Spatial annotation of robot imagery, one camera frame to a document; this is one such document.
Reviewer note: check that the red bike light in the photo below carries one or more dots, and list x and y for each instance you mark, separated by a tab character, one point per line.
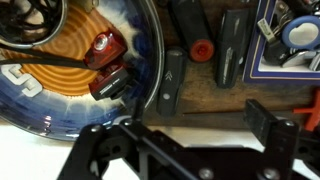
105	55

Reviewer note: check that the small dark bowl with cables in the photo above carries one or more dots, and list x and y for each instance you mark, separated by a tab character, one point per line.
28	23

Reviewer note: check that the black car key fob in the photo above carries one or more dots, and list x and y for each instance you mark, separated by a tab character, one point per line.
172	80

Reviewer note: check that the large blue ceramic plate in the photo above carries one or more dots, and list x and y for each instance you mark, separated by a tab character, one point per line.
44	90

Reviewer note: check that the small tray with tools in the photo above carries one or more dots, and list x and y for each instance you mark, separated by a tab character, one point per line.
284	46

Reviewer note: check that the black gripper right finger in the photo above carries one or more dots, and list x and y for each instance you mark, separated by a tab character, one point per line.
259	120

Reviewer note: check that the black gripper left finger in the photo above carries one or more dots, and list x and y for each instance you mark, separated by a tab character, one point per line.
138	110

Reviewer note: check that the black folding pocket tool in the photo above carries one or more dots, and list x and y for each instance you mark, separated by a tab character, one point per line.
230	45

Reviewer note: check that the dark wooden side table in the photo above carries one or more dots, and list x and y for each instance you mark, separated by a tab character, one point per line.
202	103

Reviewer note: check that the black torch with red end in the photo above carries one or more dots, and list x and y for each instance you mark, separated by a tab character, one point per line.
192	27

